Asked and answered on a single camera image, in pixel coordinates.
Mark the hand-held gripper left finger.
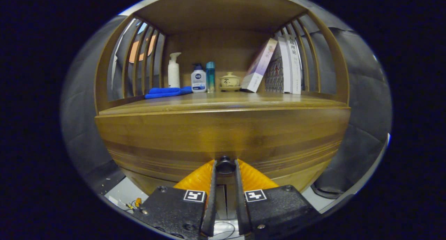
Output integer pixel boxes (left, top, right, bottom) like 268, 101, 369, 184
134, 159, 218, 240

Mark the beige lidded tea cup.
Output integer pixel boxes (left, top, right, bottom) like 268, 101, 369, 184
219, 72, 241, 92

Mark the patterned cover book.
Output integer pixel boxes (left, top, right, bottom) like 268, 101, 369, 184
264, 47, 284, 93

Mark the purple and white book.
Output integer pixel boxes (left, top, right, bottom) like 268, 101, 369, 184
240, 38, 278, 93

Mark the thin white book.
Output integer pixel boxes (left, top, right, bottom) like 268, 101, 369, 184
278, 36, 292, 93

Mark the teal bottle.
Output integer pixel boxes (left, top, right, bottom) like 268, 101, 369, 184
206, 61, 216, 93

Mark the wooden countertop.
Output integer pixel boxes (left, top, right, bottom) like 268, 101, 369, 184
99, 91, 349, 116

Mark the white lotion bottle blue cap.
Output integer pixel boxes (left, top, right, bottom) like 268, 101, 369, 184
191, 63, 207, 93

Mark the black floor cable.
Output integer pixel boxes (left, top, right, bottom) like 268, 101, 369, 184
213, 221, 236, 238

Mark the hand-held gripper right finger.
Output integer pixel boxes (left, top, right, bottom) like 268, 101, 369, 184
234, 159, 321, 237

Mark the white book black lettering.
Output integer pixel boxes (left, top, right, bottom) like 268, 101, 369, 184
285, 34, 302, 95

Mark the white pump bottle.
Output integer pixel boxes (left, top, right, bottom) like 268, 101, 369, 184
168, 52, 182, 88

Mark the wooden cabinet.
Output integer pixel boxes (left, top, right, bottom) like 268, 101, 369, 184
94, 0, 351, 219

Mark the wooden drawer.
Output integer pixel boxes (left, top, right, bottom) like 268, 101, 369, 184
95, 109, 351, 195

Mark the blue cloth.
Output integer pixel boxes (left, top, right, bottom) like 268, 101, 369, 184
145, 86, 193, 99

